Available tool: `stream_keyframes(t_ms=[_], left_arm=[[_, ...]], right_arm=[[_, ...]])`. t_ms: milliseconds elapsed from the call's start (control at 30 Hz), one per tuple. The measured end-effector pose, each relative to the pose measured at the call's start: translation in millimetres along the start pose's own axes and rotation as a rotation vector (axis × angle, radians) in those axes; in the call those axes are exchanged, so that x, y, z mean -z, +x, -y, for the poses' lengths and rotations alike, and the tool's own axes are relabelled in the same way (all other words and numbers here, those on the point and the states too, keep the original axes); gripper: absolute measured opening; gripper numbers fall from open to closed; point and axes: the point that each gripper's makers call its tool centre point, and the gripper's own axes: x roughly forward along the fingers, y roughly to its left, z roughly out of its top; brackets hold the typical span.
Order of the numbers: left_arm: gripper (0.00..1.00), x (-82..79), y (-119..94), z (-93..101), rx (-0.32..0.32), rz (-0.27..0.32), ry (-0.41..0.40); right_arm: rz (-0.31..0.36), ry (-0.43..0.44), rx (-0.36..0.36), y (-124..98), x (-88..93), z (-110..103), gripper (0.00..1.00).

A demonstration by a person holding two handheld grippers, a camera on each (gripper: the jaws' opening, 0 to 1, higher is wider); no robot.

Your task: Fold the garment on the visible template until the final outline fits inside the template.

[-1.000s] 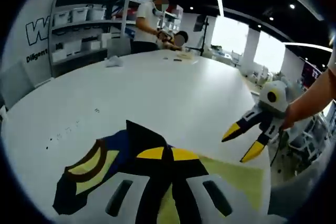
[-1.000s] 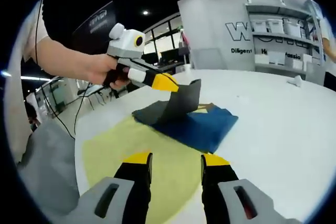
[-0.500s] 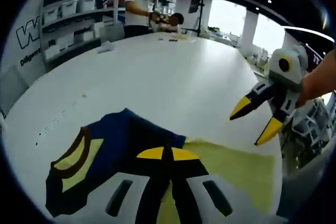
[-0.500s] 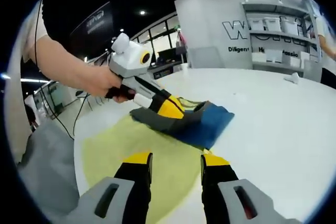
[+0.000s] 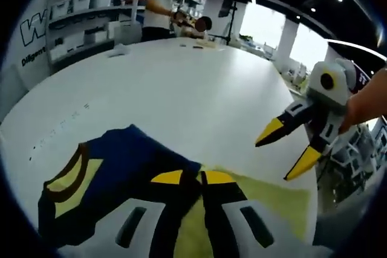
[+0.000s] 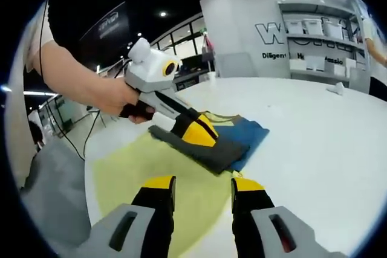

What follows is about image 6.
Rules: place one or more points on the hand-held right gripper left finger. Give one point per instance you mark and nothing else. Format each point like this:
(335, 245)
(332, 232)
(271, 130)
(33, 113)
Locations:
(154, 218)

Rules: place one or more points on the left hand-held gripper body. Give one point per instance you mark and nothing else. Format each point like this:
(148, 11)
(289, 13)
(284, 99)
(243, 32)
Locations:
(151, 70)

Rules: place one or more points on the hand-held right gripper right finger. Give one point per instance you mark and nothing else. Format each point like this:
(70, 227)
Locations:
(251, 218)

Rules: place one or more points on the yellow blue grey garment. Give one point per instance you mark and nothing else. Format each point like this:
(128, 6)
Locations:
(127, 164)

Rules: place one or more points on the person's left hand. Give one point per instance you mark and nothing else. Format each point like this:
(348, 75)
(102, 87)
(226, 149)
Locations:
(118, 95)

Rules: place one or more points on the white paper cup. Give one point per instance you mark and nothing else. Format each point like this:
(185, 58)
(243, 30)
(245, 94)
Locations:
(212, 75)

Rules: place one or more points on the wide black monitor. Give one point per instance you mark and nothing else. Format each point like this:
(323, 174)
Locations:
(195, 62)

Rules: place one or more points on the pink hanging cloth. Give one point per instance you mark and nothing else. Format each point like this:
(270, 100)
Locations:
(208, 43)

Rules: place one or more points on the dark hanging banner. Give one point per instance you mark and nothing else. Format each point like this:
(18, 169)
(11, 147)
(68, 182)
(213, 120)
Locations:
(106, 23)

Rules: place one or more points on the person's white shirt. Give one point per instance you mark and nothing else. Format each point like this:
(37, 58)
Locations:
(33, 43)

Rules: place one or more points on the white crumpled cloth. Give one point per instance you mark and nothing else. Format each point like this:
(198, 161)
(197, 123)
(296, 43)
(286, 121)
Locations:
(336, 89)

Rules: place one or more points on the grey metal shelf rack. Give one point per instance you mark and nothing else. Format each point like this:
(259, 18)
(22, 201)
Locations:
(320, 39)

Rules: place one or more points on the row of white storage bins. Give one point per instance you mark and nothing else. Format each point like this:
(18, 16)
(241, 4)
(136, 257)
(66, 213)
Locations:
(314, 27)

